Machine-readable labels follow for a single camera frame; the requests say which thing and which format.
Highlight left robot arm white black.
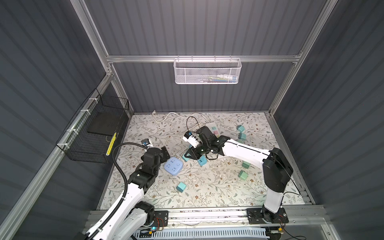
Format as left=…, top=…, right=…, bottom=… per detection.
left=76, top=142, right=171, bottom=240

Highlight white multicolour power strip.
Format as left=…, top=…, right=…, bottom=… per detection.
left=206, top=122, right=220, bottom=137

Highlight light blue square power socket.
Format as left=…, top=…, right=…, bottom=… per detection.
left=164, top=157, right=184, bottom=176

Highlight items in white basket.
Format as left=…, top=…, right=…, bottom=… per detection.
left=199, top=75, right=238, bottom=84

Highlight green charger cube lower right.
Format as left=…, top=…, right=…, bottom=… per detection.
left=238, top=170, right=248, bottom=181

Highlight yellow striped item in basket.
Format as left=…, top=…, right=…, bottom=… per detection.
left=106, top=132, right=118, bottom=156

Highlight black wire mesh basket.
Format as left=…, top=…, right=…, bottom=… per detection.
left=57, top=91, right=130, bottom=164

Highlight teal power strip with USB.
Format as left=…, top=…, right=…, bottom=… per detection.
left=182, top=155, right=208, bottom=167

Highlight green charger cube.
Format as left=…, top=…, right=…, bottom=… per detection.
left=238, top=170, right=248, bottom=181
left=242, top=161, right=251, bottom=169

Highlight teal charger cube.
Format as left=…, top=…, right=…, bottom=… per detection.
left=237, top=125, right=245, bottom=133
left=239, top=133, right=247, bottom=141
left=176, top=182, right=187, bottom=193

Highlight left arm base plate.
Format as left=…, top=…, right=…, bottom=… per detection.
left=144, top=211, right=169, bottom=228

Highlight white wire mesh basket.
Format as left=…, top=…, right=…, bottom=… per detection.
left=173, top=58, right=242, bottom=85

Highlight teal charger cube front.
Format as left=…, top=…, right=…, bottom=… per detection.
left=176, top=182, right=187, bottom=193

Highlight black pad in basket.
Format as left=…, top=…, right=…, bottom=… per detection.
left=87, top=113, right=124, bottom=137

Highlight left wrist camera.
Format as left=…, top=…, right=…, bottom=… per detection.
left=141, top=139, right=154, bottom=148

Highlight white slotted cable duct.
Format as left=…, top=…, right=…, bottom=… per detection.
left=134, top=227, right=270, bottom=240

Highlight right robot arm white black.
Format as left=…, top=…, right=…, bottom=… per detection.
left=183, top=126, right=293, bottom=215

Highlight long white cable at back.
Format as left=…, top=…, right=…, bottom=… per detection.
left=151, top=110, right=211, bottom=124

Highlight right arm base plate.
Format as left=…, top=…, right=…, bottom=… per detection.
left=246, top=207, right=289, bottom=225

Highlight teal charger cube top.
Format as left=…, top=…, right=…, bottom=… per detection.
left=237, top=125, right=245, bottom=133

